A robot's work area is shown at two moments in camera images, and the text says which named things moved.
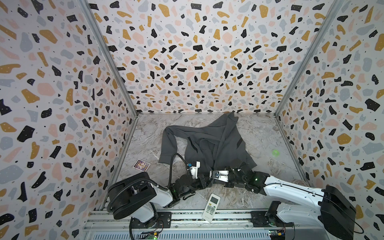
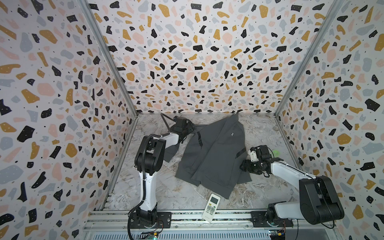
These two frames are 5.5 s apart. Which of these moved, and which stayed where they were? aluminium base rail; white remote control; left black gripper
Moved: left black gripper
Stayed: aluminium base rail; white remote control
